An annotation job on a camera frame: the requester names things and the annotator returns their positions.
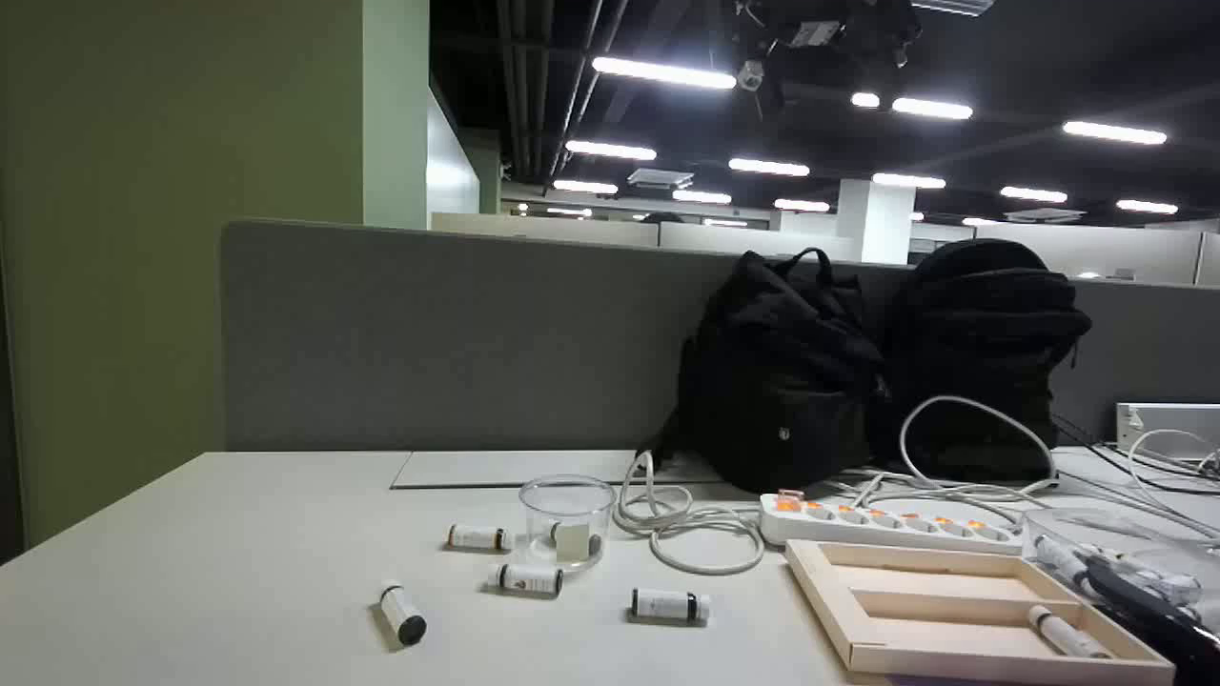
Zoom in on white six-socket power strip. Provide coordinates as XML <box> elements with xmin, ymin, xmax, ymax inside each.
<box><xmin>754</xmin><ymin>483</ymin><xmax>1029</xmax><ymax>557</ymax></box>

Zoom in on thin gray flat board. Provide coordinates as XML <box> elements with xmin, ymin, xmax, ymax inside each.
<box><xmin>386</xmin><ymin>446</ymin><xmax>734</xmax><ymax>499</ymax></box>

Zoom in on clear plastic cup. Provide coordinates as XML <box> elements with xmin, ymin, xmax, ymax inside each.
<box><xmin>517</xmin><ymin>474</ymin><xmax>617</xmax><ymax>573</ymax></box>

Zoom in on gray office partition panel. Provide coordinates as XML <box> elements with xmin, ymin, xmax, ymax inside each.
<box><xmin>223</xmin><ymin>221</ymin><xmax>1220</xmax><ymax>456</ymax></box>

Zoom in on black backpack with round logo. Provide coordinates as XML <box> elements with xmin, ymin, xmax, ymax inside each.
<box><xmin>668</xmin><ymin>243</ymin><xmax>893</xmax><ymax>499</ymax></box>

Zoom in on fluorescent ceiling light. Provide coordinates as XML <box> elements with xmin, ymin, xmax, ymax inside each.
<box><xmin>588</xmin><ymin>50</ymin><xmax>745</xmax><ymax>95</ymax></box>
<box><xmin>1115</xmin><ymin>196</ymin><xmax>1185</xmax><ymax>221</ymax></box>
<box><xmin>869</xmin><ymin>167</ymin><xmax>954</xmax><ymax>196</ymax></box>
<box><xmin>1057</xmin><ymin>113</ymin><xmax>1174</xmax><ymax>151</ymax></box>
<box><xmin>726</xmin><ymin>151</ymin><xmax>815</xmax><ymax>182</ymax></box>
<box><xmin>562</xmin><ymin>132</ymin><xmax>664</xmax><ymax>167</ymax></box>
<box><xmin>996</xmin><ymin>182</ymin><xmax>1072</xmax><ymax>210</ymax></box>
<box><xmin>885</xmin><ymin>92</ymin><xmax>982</xmax><ymax>126</ymax></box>

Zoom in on small white cylinder black ends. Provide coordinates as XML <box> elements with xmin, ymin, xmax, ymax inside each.
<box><xmin>621</xmin><ymin>584</ymin><xmax>708</xmax><ymax>629</ymax></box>
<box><xmin>369</xmin><ymin>574</ymin><xmax>434</xmax><ymax>652</ymax></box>
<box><xmin>547</xmin><ymin>510</ymin><xmax>603</xmax><ymax>568</ymax></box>
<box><xmin>442</xmin><ymin>520</ymin><xmax>517</xmax><ymax>557</ymax></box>
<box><xmin>489</xmin><ymin>557</ymin><xmax>567</xmax><ymax>602</ymax></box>

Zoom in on white building column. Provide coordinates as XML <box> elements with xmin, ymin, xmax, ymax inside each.
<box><xmin>833</xmin><ymin>174</ymin><xmax>918</xmax><ymax>269</ymax></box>

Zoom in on shallow wooden tray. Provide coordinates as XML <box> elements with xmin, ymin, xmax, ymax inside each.
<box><xmin>783</xmin><ymin>539</ymin><xmax>1184</xmax><ymax>686</ymax></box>

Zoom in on black bulky backpack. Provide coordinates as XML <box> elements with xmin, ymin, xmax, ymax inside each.
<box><xmin>874</xmin><ymin>236</ymin><xmax>1094</xmax><ymax>488</ymax></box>

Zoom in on white marker with dark cap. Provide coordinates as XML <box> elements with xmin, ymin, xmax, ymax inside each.
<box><xmin>1024</xmin><ymin>602</ymin><xmax>1115</xmax><ymax>664</ymax></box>

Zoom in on black elongated tool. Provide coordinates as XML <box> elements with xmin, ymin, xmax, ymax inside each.
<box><xmin>1076</xmin><ymin>550</ymin><xmax>1220</xmax><ymax>678</ymax></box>

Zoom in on white power strip cable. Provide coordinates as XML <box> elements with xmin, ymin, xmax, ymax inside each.
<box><xmin>612</xmin><ymin>446</ymin><xmax>772</xmax><ymax>581</ymax></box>

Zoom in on white looped cable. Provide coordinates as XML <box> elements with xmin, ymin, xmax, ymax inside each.
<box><xmin>851</xmin><ymin>391</ymin><xmax>1067</xmax><ymax>516</ymax></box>

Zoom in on thin white cable bundle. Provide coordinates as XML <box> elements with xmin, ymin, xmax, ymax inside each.
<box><xmin>1094</xmin><ymin>426</ymin><xmax>1220</xmax><ymax>499</ymax></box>

